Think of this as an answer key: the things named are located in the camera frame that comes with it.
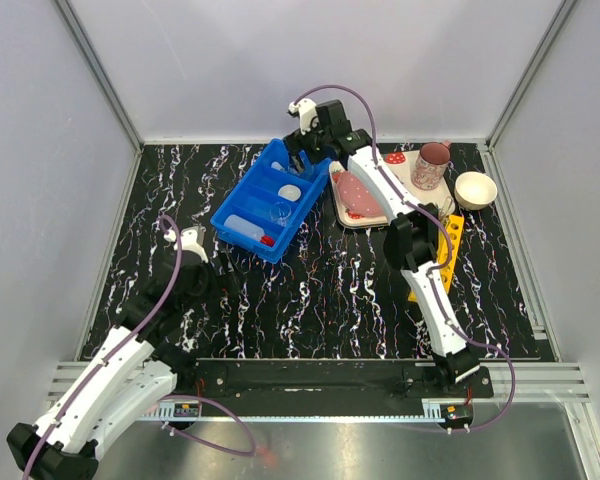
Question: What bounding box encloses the small white dish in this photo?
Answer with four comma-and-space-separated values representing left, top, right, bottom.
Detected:
277, 184, 302, 202

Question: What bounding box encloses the white wash bottle red cap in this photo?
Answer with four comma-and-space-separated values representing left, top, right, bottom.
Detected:
224, 214, 275, 247

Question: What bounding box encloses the small glass beaker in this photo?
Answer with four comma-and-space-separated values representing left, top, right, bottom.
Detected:
269, 202, 293, 228

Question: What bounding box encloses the blue compartment bin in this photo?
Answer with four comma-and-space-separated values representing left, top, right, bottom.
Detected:
211, 139, 331, 263

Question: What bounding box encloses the glass test tube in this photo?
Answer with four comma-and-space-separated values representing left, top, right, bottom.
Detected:
440, 196, 455, 218

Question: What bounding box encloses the yellow test tube rack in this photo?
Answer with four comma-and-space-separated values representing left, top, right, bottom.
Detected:
437, 214, 465, 293

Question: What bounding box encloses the glass flask with stopper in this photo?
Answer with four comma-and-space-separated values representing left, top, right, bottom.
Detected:
271, 161, 314, 181

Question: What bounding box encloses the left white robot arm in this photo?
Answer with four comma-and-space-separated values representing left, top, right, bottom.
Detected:
7, 250, 239, 479

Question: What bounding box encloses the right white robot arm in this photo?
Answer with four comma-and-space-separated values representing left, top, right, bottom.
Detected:
284, 98, 479, 397

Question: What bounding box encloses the pink polka dot plate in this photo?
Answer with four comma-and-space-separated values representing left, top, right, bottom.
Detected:
335, 171, 384, 218

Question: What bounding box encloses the strawberry print tray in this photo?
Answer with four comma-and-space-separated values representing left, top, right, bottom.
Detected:
329, 150, 456, 229

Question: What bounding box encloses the pink ghost print mug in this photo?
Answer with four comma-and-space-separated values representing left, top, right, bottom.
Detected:
411, 141, 451, 190

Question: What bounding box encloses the white ceramic bowl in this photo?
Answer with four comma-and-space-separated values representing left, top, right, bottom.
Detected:
454, 172, 498, 211

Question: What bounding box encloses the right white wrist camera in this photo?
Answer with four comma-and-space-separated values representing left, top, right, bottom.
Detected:
287, 97, 320, 135

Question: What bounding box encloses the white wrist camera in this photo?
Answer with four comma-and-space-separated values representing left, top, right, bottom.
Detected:
163, 226, 209, 263
287, 97, 320, 135

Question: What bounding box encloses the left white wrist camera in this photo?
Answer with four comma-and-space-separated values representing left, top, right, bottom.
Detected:
163, 226, 209, 263

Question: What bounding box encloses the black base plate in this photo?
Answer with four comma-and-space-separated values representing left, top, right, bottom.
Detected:
176, 359, 494, 418

